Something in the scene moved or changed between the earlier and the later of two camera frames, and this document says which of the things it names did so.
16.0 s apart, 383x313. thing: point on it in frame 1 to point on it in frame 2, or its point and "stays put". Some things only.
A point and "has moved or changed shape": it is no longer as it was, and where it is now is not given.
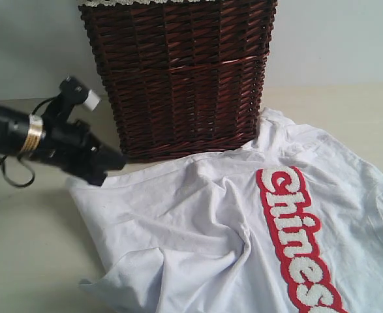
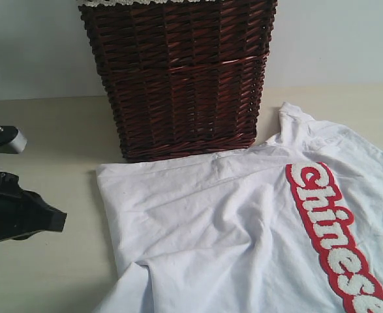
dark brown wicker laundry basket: (184, 80) stays put
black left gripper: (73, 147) to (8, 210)
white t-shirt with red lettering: (302, 220) has moved or changed shape
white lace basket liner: (144, 2) stays put
